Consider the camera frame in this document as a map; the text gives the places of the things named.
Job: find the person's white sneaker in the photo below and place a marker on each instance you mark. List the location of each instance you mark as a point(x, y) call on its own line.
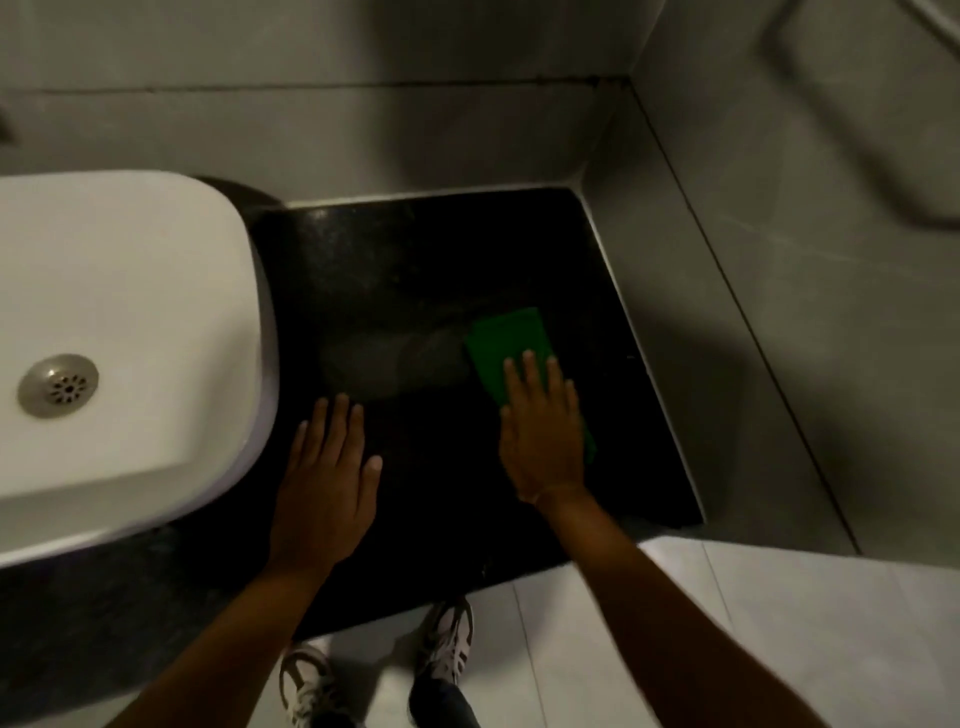
point(448, 637)
point(307, 682)

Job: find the person's right little finger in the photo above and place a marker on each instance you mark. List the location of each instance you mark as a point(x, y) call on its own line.
point(574, 405)

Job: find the person's right white sneaker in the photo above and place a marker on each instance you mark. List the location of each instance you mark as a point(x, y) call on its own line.
point(448, 637)

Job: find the person's right middle finger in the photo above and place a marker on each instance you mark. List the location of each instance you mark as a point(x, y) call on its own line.
point(534, 379)

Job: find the person's left little finger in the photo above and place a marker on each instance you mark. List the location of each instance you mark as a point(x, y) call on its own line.
point(300, 446)

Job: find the person's right hand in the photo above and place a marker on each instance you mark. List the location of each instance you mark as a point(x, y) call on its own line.
point(544, 435)

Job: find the green scouring pad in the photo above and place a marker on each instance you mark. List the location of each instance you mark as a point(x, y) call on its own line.
point(510, 337)

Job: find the person's dark trouser leg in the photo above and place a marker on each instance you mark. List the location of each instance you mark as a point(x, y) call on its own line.
point(442, 705)

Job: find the round metal sink drain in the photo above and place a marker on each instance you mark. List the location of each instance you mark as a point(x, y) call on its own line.
point(58, 385)

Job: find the person's right forearm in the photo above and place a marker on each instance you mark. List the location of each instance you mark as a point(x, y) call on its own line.
point(660, 615)

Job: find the white ceramic sink basin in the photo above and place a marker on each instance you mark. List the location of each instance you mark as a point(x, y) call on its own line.
point(127, 285)

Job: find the person's left forearm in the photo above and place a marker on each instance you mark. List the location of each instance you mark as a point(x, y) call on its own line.
point(225, 649)

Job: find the person's right thumb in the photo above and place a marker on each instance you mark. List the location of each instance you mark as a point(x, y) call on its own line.
point(504, 427)

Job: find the person's left middle finger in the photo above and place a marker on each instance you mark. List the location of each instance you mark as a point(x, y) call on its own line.
point(338, 424)

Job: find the person's left white sneaker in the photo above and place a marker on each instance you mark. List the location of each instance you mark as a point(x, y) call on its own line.
point(307, 682)

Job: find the person's left hand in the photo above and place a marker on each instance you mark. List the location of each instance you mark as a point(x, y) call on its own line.
point(322, 502)

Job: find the person's left thumb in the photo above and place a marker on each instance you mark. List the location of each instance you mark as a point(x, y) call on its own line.
point(373, 480)

